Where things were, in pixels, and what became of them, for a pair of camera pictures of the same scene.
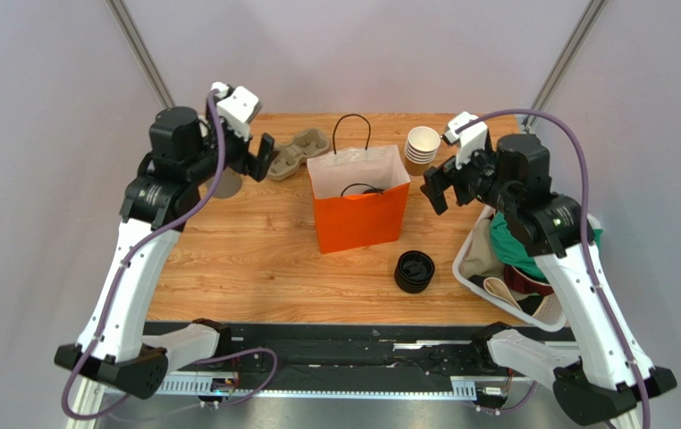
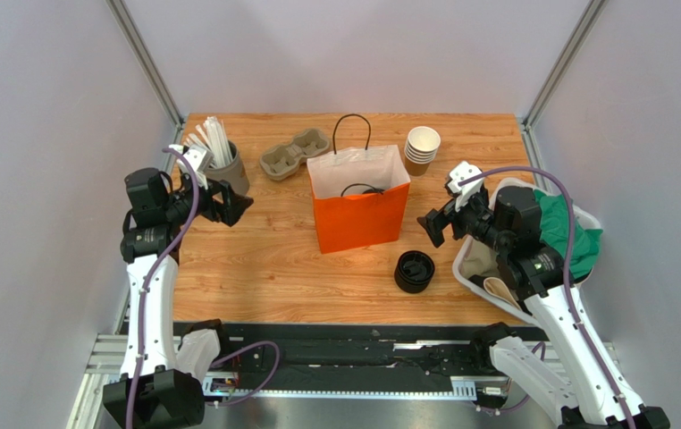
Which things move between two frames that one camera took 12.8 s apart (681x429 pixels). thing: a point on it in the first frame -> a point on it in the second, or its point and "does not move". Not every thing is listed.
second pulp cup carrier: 290,155 does not move
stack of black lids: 414,271 does not move
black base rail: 337,359 does not move
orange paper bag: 359,197 does not move
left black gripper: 258,166 -> 233,205
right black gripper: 452,180 -> 448,214
